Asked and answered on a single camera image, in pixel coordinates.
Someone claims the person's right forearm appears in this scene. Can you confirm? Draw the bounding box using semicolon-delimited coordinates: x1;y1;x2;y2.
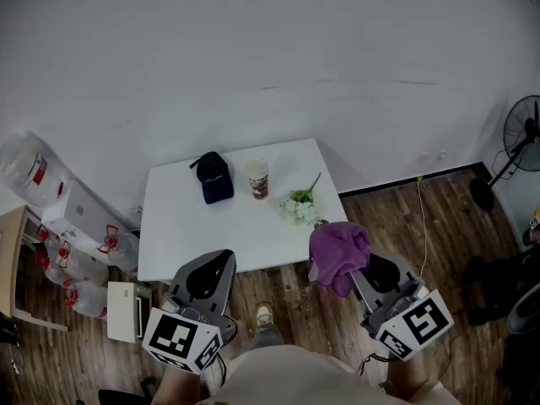
386;352;432;396

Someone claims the white artificial flower bunch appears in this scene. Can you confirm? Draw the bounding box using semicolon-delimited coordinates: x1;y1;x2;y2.
278;171;322;227

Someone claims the person's left forearm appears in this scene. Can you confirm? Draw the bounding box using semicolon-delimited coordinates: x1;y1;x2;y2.
152;364;208;405

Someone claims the light wooden furniture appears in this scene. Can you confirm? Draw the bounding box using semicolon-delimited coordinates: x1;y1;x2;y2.
0;204;71;333

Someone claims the pale floor cable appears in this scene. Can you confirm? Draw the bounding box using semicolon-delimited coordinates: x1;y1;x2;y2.
415;176;429;283

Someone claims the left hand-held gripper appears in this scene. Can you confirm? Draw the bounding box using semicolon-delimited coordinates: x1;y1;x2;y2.
142;250;238;375

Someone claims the paper coffee cup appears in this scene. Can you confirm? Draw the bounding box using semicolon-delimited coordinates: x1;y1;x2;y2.
246;158;270;201

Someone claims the black office chair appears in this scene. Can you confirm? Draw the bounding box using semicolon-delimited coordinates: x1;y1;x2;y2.
461;246;540;328
97;376;158;405

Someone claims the purple cloth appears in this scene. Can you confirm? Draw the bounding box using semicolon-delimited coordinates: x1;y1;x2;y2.
308;221;372;298

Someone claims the person's grey trouser leg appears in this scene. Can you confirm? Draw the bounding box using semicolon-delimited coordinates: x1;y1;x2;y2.
244;322;289;350

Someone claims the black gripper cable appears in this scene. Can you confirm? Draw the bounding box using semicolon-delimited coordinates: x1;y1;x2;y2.
209;314;238;392
356;350;394;375

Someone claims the person's shoe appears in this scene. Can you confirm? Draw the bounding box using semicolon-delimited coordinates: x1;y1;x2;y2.
255;302;275;329

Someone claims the clear red-print water bottle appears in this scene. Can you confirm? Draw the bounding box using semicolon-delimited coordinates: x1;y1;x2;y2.
38;220;140;270
62;278;110;321
35;242;111;287

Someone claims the small white appliance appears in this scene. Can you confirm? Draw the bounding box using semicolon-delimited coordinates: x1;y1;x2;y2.
106;280;153;344

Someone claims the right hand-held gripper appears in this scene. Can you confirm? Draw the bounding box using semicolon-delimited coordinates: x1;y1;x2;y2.
350;251;455;362

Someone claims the white cardboard box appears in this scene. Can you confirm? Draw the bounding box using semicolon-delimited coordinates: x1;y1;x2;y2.
41;178;141;248

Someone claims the person's beige shirt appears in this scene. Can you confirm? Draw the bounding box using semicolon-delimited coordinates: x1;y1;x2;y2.
206;343;465;405

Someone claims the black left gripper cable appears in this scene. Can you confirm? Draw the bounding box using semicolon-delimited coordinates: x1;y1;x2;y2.
209;314;238;392

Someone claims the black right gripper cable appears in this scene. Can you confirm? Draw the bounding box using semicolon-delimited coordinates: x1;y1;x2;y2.
356;350;394;375

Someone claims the large clear red-label water jug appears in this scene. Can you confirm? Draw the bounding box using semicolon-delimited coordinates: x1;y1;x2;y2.
0;131;69;209

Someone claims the dark blue baseball cap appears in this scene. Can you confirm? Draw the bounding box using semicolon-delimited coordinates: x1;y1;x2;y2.
189;151;235;205

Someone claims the black standing fan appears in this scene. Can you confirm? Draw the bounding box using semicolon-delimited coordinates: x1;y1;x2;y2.
468;94;540;213

